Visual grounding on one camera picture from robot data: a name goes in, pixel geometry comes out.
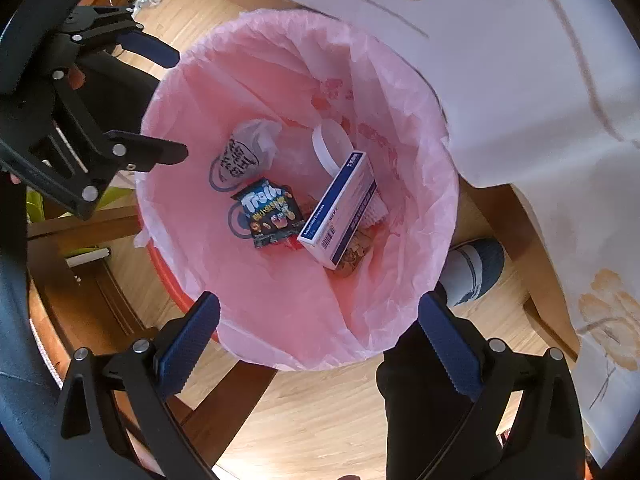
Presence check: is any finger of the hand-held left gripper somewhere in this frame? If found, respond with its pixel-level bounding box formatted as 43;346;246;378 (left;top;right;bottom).
62;5;181;69
102;130;189;174

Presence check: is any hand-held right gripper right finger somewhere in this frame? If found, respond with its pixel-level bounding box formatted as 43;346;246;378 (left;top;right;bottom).
417;291;588;480

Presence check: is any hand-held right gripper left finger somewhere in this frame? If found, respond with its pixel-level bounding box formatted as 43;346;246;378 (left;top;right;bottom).
50;291;236;480

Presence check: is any printed white plastic bag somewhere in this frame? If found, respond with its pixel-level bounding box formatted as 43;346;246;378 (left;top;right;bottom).
209;119;284;241

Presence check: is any red bin with pink liner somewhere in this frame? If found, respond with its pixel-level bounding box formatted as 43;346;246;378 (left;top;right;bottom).
134;9;461;372

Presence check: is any dark candy wrapper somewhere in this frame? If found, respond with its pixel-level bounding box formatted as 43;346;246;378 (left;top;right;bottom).
230;178;306;250

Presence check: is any brown paper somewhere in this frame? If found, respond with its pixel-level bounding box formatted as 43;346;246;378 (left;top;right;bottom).
332;232;377;277

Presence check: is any silver blister pack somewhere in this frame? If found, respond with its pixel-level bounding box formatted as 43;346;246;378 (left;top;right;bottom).
350;194;389;232

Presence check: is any blue white medicine box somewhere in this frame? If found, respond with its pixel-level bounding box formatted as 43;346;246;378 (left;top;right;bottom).
297;150;377;270

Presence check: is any black cloth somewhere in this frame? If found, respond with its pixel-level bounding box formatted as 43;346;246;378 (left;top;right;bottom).
75;52;164;136

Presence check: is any green object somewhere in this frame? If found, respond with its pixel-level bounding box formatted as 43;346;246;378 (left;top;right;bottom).
25;185;137;222

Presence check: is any person's blue white slipper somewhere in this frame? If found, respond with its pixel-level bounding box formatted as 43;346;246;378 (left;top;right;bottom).
442;238;506;309

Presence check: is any white cylinder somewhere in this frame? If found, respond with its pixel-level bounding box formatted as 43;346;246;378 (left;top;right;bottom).
65;246;112;267

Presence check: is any dark blue cloth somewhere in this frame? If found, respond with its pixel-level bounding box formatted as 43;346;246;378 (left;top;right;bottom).
0;240;67;477

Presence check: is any wooden furniture frame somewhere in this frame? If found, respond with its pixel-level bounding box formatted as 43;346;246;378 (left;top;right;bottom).
25;205;281;467

